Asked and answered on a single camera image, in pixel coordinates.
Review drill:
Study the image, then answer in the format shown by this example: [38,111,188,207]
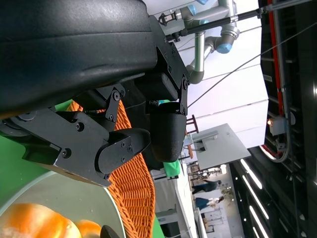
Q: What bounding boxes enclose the brown wooden stand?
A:
[187,114,200,134]

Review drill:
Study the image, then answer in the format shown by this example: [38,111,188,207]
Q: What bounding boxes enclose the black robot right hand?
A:
[100,224,122,238]

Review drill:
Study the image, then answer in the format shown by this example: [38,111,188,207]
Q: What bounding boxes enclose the plain green tablecloth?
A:
[0,101,165,238]

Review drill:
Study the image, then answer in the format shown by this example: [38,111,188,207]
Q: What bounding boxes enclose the orange white ring bread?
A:
[0,203,82,238]
[74,219,103,238]

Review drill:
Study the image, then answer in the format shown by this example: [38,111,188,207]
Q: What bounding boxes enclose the green cloth with blue print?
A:
[163,160,181,180]

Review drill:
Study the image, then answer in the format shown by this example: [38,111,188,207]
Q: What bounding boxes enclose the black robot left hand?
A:
[0,0,191,188]

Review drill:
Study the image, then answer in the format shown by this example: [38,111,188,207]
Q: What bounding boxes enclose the person in dark clothes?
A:
[192,179,222,195]

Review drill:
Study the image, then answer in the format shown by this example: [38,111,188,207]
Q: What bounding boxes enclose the thin cable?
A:
[125,21,317,110]

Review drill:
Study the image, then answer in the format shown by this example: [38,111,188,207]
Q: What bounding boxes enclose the grey-green bowl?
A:
[0,171,124,238]

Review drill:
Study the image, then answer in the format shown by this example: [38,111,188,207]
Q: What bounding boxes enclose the grey flat panel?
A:
[193,123,252,172]

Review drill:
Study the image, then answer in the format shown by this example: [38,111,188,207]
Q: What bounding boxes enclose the person in teal top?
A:
[195,195,225,211]

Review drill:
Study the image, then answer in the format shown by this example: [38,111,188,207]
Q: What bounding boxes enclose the orange wicker basket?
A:
[66,100,156,238]

